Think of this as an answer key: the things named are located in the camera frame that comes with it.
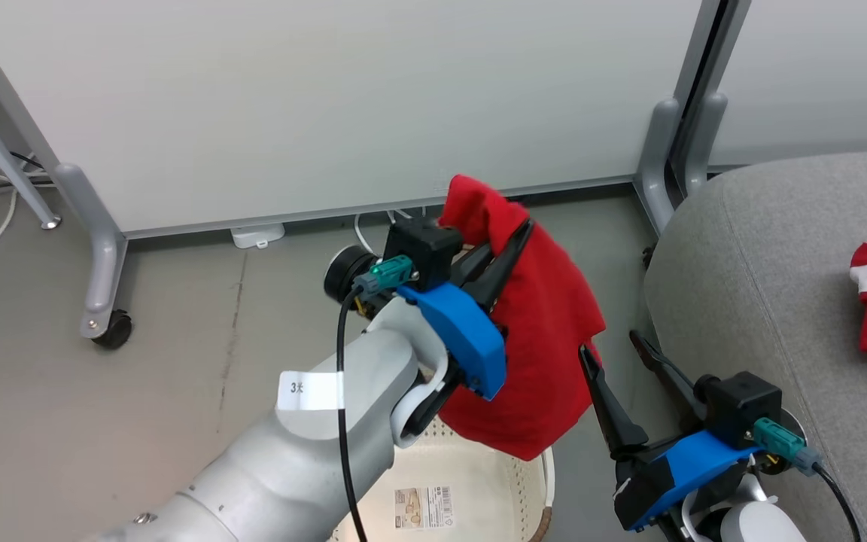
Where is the large white partition panel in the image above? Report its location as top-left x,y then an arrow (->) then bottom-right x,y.
0,0 -> 724,240

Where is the grey fabric sofa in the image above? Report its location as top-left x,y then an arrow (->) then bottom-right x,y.
642,150 -> 867,542

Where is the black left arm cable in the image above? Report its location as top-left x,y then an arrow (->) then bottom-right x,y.
336,288 -> 369,542

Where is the plain red garment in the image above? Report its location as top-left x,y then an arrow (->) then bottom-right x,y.
437,174 -> 607,462

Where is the grey metal table leg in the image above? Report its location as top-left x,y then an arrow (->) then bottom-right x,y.
0,74 -> 62,231

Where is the long grey partition leg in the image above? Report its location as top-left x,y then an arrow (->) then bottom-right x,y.
53,162 -> 128,340

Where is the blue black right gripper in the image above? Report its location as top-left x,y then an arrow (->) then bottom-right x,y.
578,329 -> 763,533

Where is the white power adapter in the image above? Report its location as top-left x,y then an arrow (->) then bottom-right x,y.
230,222 -> 287,250

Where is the printed basket sticker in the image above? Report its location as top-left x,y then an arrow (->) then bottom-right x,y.
393,485 -> 454,531

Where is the white perforated laundry basket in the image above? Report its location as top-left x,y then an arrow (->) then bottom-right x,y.
327,416 -> 557,542

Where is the narrow white partition panel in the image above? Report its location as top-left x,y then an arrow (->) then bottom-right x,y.
707,0 -> 867,172

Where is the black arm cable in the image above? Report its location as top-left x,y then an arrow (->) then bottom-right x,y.
336,288 -> 369,542
810,461 -> 864,542

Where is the black caster wheel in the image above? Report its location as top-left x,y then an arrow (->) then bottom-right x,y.
92,308 -> 134,350

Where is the short grey partition leg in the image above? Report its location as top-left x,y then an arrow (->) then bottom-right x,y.
683,91 -> 729,199
634,97 -> 682,236

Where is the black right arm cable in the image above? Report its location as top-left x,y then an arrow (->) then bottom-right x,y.
810,461 -> 864,542

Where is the coiled white cable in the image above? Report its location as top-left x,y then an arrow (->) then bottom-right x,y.
354,206 -> 428,257

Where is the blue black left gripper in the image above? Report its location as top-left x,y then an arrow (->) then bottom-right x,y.
397,218 -> 537,401

